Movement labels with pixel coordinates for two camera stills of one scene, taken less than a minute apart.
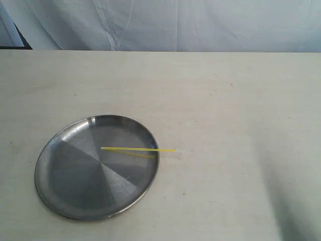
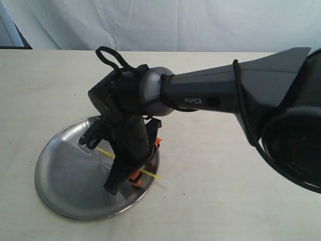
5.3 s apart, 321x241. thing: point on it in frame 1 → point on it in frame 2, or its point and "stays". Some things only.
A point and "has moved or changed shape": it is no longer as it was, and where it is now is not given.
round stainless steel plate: [75, 179] stays
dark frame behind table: [26, 45] stays
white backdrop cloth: [289, 26] stays
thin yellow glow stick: [142, 149] has moved or changed shape
